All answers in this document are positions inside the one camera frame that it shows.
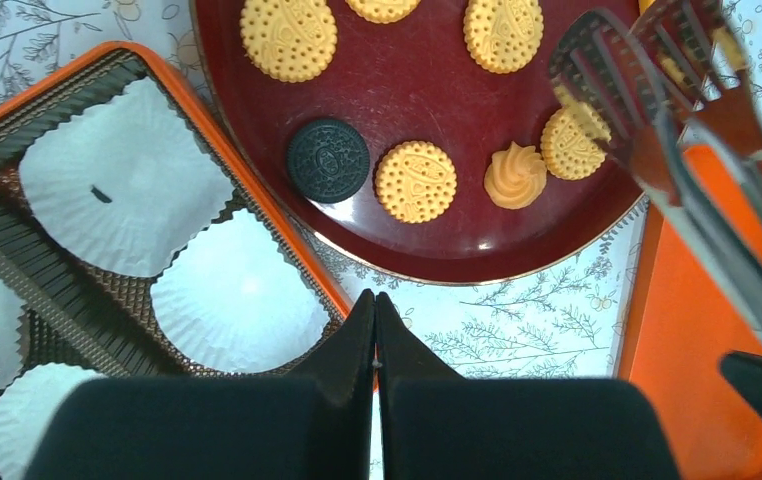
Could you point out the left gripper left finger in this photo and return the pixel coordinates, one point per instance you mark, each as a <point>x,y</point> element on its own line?
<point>310,423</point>

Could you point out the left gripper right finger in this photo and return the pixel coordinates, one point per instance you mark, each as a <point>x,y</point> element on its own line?
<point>437,424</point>

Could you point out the round yellow biscuit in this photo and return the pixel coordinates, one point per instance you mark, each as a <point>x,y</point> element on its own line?
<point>415,182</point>
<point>383,11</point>
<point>567,142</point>
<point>503,36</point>
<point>291,41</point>

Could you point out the orange cookie tin box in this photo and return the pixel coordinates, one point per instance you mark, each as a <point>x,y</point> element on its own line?
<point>77,314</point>

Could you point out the dark red round plate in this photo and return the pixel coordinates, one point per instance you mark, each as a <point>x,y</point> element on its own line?
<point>423,138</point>

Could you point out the metal serving tongs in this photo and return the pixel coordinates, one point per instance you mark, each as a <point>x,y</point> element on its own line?
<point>670,100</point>

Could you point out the orange tin lid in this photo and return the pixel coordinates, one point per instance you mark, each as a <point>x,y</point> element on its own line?
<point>679,327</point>

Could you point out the swirl meringue cookie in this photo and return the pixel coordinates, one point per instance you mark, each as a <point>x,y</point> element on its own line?
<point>515,177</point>

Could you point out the black sandwich cookie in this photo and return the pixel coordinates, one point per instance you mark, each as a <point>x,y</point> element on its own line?
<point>327,160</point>

